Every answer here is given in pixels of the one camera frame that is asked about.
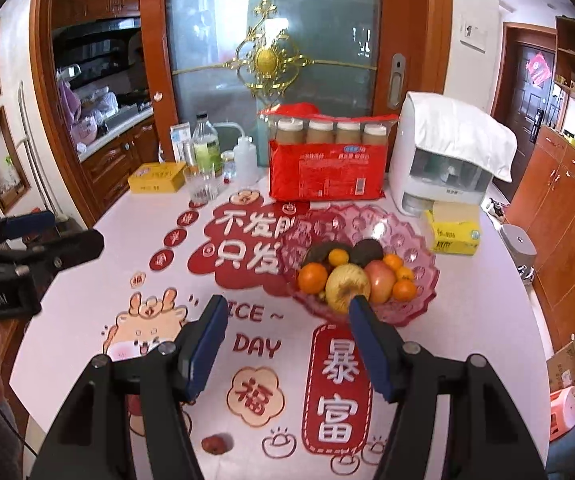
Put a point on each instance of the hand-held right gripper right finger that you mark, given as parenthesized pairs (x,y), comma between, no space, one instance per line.
(372,355)

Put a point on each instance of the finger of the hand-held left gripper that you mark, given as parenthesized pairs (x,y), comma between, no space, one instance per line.
(29,224)
(72,250)

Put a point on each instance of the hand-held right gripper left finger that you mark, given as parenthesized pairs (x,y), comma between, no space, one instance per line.
(207,345)

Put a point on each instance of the brown kiwi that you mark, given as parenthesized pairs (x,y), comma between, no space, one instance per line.
(366,251)

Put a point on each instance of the dark overripe banana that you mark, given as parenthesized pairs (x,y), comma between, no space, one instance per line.
(323,251)

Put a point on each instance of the pink glass fruit bowl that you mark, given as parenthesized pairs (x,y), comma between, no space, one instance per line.
(367,225)

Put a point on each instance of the small tangerine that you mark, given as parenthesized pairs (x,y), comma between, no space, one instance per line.
(405,273)
(338,258)
(405,290)
(393,262)

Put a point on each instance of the yellow apple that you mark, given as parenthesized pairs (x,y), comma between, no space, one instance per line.
(347,285)

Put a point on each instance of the red apple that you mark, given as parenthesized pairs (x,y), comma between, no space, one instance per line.
(381,280)

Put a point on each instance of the printed red and white tablecloth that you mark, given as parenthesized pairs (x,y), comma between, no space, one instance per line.
(267,410)

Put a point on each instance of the large orange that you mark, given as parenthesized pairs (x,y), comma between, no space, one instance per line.
(312,278)

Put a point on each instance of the dried red date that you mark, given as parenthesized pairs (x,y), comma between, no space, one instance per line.
(215,444)

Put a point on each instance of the yellow cardboard box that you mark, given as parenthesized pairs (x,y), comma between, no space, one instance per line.
(157,178)

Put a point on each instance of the clear drinking glass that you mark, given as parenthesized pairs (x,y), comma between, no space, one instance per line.
(200,187)

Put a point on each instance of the yellow tissue pack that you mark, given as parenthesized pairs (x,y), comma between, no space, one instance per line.
(455,232)

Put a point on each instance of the white and blue carton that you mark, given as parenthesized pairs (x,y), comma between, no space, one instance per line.
(180,142)

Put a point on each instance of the clear bottle with green label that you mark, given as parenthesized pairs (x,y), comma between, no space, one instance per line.
(207,152)

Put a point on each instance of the small glass jar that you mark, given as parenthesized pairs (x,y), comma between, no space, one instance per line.
(228,165)

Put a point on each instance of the grey trash bin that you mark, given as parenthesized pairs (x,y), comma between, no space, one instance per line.
(517,250)

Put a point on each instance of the white countertop appliance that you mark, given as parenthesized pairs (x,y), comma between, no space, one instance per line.
(407,175)

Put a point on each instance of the red pack of paper cups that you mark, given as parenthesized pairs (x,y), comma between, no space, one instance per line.
(317,175)

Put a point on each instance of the white squeeze bottle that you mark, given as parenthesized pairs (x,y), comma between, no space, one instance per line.
(246,160)

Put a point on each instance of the black range hood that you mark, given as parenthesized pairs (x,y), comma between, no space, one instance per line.
(97,45)

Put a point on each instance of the pink plastic stool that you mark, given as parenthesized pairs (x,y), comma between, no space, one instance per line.
(565,412)

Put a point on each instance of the white cloth cover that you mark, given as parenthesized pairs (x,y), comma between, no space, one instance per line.
(462,130)

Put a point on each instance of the gold door ornament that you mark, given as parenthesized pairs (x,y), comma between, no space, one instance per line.
(267,60)

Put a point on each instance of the dark wooden entry door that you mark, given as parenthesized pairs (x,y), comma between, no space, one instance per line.
(517,110)

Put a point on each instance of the red door decoration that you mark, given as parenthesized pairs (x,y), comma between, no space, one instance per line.
(540,69)

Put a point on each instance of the frosted glass sliding door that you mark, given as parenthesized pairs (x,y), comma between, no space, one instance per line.
(327,20)

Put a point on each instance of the wooden wall cabinet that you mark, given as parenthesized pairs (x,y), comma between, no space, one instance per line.
(562,210)

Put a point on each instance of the white wall switch panel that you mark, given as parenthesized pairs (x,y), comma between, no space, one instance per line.
(473,32)

